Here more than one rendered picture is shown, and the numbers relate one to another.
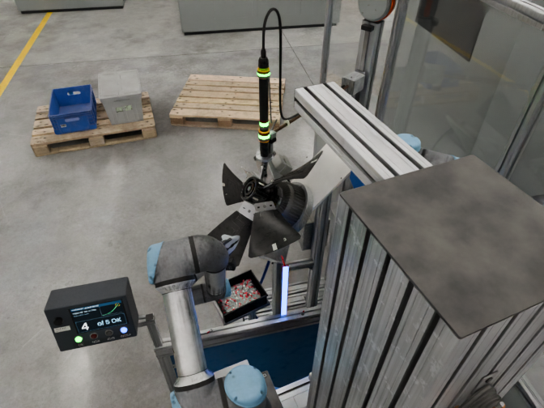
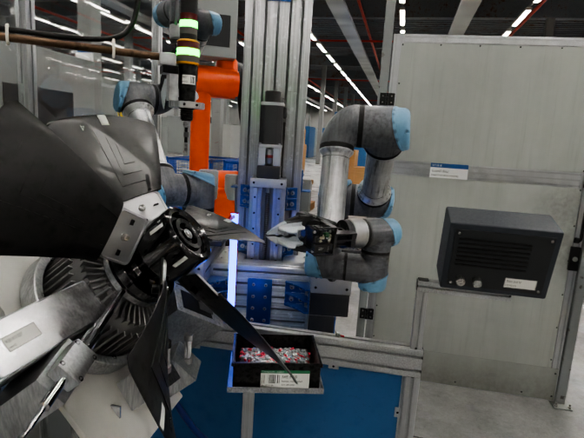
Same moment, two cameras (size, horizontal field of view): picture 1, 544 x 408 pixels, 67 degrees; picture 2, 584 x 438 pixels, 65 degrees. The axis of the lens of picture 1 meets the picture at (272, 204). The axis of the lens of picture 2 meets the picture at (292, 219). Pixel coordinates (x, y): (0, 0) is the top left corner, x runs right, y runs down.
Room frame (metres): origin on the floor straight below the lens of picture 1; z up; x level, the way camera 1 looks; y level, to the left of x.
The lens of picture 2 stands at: (2.09, 0.62, 1.41)
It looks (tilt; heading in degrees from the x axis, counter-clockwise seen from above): 10 degrees down; 204
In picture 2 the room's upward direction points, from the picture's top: 4 degrees clockwise
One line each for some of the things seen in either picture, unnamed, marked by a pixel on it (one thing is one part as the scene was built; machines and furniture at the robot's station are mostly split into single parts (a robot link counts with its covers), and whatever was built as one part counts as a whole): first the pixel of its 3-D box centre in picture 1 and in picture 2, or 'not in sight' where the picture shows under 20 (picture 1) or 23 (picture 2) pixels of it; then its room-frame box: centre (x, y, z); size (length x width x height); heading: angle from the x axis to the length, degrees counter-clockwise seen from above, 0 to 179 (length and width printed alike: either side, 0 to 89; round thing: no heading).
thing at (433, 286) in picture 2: (121, 325); (462, 289); (0.83, 0.56, 1.04); 0.24 x 0.03 x 0.03; 104
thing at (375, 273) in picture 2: (188, 297); (367, 268); (0.93, 0.32, 1.08); 0.11 x 0.08 x 0.11; 107
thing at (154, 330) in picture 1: (154, 330); (419, 314); (0.85, 0.46, 0.96); 0.03 x 0.03 x 0.20; 14
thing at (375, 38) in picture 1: (346, 180); not in sight; (1.88, -0.44, 0.90); 0.08 x 0.06 x 1.80; 49
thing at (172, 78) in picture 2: (265, 146); (182, 82); (1.34, 0.03, 1.50); 0.09 x 0.07 x 0.10; 139
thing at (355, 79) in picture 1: (353, 82); not in sight; (1.80, -0.38, 1.54); 0.10 x 0.07 x 0.09; 139
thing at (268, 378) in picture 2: (238, 295); (275, 360); (1.10, 0.15, 0.85); 0.22 x 0.17 x 0.07; 120
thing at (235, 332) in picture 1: (261, 326); (263, 339); (0.96, 0.04, 0.82); 0.90 x 0.04 x 0.08; 104
